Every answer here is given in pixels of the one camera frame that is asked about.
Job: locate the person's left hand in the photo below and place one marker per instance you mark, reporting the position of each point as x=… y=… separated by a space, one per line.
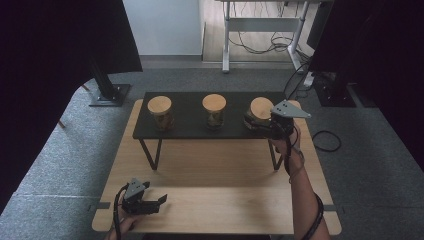
x=123 y=224

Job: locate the black curtain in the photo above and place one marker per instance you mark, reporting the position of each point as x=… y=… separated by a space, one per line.
x=383 y=66
x=50 y=83

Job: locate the grey desk frame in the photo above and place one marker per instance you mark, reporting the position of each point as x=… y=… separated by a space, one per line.
x=263 y=25

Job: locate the black raised shelf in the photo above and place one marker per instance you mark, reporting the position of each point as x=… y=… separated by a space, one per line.
x=190 y=120

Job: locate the wooden cylinder cup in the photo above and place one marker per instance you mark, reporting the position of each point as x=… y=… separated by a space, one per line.
x=260 y=108

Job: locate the white power strip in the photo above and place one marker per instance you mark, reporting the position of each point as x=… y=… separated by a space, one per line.
x=309 y=79

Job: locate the grey tape strip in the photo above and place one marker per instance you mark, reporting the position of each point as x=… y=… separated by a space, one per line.
x=103 y=205
x=330 y=208

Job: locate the black stand with base plate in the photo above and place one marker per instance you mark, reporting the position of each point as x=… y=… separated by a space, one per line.
x=108 y=93
x=335 y=95

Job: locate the person's right hand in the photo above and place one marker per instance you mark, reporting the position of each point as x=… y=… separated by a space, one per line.
x=296 y=141

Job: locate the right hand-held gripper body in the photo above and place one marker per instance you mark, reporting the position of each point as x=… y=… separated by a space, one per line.
x=288 y=110

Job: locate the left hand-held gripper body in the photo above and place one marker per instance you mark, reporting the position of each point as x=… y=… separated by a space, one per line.
x=135 y=191

